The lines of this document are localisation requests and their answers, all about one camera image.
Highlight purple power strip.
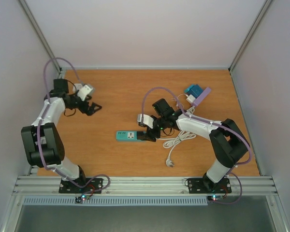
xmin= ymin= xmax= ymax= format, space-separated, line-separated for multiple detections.
xmin=191 ymin=87 xmax=211 ymax=107

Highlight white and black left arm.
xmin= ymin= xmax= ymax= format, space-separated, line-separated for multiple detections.
xmin=21 ymin=79 xmax=102 ymax=192

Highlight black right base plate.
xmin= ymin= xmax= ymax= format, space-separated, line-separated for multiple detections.
xmin=188 ymin=178 xmax=232 ymax=194

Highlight left controller board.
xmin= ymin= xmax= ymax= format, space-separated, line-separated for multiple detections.
xmin=75 ymin=195 xmax=91 ymax=203

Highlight white power strip cord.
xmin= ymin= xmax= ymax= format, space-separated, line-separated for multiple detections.
xmin=157 ymin=107 xmax=197 ymax=168

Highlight aluminium front rail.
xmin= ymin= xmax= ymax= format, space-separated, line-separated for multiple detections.
xmin=12 ymin=175 xmax=278 ymax=196

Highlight white charger with cable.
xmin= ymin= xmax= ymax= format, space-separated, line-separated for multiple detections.
xmin=171 ymin=93 xmax=196 ymax=109

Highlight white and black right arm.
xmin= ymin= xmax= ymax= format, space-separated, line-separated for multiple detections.
xmin=137 ymin=99 xmax=251 ymax=192

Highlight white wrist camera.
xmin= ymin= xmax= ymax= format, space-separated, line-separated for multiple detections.
xmin=137 ymin=114 xmax=154 ymax=129
xmin=76 ymin=84 xmax=95 ymax=101

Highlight teal power strip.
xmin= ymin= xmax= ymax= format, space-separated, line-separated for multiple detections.
xmin=116 ymin=130 xmax=144 ymax=142

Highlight right controller board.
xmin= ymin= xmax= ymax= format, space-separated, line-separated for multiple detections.
xmin=207 ymin=195 xmax=225 ymax=202

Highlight black power adapter with cable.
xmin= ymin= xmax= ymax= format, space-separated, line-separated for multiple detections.
xmin=137 ymin=127 xmax=174 ymax=142

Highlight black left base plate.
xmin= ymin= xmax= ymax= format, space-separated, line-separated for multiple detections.
xmin=58 ymin=178 xmax=103 ymax=194

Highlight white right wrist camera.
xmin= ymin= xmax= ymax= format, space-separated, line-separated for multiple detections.
xmin=137 ymin=114 xmax=154 ymax=129

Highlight slotted grey cable duct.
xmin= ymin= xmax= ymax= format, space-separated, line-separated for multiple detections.
xmin=23 ymin=196 xmax=208 ymax=206

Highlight blue cube socket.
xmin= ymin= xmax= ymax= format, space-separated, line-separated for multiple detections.
xmin=184 ymin=84 xmax=203 ymax=98

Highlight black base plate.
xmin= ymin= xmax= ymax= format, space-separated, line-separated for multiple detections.
xmin=188 ymin=178 xmax=232 ymax=194
xmin=58 ymin=178 xmax=103 ymax=194

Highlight controller board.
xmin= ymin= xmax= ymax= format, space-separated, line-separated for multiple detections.
xmin=75 ymin=195 xmax=91 ymax=203
xmin=207 ymin=195 xmax=225 ymax=202

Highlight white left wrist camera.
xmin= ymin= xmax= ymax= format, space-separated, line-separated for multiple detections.
xmin=76 ymin=84 xmax=95 ymax=101

